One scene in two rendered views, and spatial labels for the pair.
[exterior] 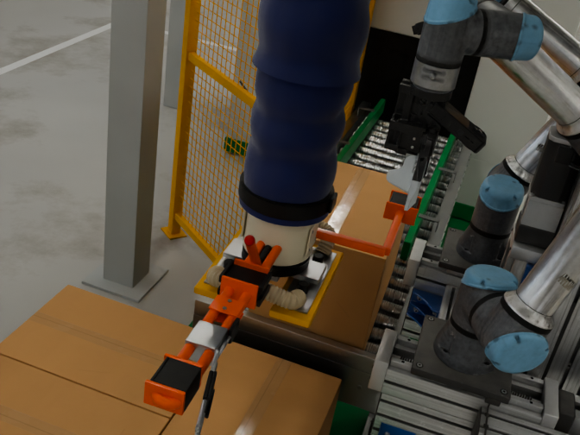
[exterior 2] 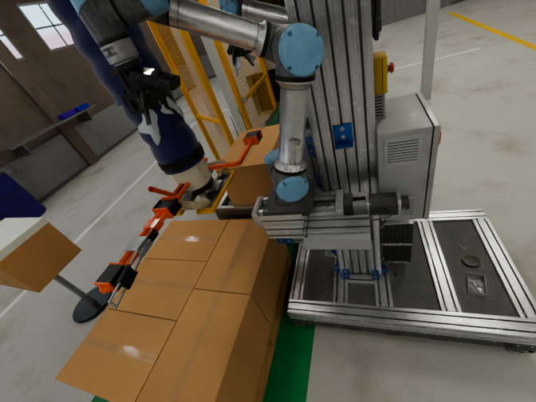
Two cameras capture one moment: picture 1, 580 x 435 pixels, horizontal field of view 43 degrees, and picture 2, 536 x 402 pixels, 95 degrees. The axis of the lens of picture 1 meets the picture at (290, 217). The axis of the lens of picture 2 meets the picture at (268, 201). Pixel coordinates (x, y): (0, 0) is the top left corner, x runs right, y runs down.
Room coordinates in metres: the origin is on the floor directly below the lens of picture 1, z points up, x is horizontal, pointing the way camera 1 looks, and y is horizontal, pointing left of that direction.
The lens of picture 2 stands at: (0.51, -0.59, 1.72)
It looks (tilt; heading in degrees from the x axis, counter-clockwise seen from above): 37 degrees down; 15
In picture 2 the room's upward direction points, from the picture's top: 22 degrees counter-clockwise
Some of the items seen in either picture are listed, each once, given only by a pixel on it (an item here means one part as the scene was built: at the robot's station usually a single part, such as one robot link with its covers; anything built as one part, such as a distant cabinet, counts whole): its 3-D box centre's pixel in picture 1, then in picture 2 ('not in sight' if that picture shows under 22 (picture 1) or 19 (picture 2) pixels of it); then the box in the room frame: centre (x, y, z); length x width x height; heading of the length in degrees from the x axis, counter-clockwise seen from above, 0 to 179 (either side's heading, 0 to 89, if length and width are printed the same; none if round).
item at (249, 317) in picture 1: (293, 337); (253, 208); (1.94, -0.08, 0.58); 0.70 x 0.03 x 0.06; 76
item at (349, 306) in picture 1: (335, 249); (260, 166); (2.24, -0.18, 0.75); 0.60 x 0.40 x 0.40; 167
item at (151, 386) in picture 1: (173, 383); (113, 277); (0.99, 0.15, 1.18); 0.08 x 0.07 x 0.05; 168
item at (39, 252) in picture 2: not in sight; (21, 253); (1.73, 1.80, 0.82); 0.60 x 0.40 x 0.40; 74
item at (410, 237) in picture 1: (444, 178); not in sight; (3.35, -0.71, 0.60); 1.60 x 0.11 x 0.09; 166
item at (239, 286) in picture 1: (244, 283); (167, 207); (1.33, 0.07, 1.18); 0.10 x 0.08 x 0.06; 78
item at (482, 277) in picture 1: (486, 297); (280, 165); (1.39, -0.46, 1.20); 0.13 x 0.12 x 0.14; 13
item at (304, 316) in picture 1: (309, 277); (216, 188); (1.55, -0.07, 1.07); 0.34 x 0.10 x 0.05; 168
